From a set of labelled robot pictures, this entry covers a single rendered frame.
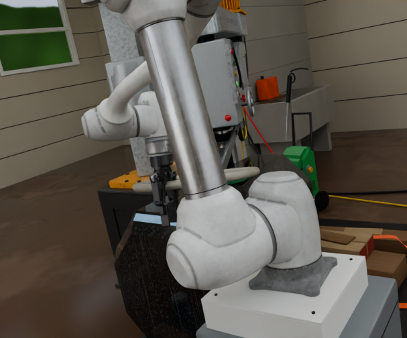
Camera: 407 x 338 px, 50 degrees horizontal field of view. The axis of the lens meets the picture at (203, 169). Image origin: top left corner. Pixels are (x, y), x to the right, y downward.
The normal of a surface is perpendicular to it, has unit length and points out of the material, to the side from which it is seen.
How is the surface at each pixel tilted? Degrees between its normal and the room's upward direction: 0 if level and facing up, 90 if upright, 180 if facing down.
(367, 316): 0
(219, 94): 90
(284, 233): 86
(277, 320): 90
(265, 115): 90
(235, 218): 78
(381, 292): 0
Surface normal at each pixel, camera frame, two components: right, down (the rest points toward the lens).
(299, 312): -0.19, -0.96
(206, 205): -0.20, -0.49
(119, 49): -0.11, 0.25
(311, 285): -0.12, -0.89
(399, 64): -0.57, 0.30
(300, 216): 0.36, 0.07
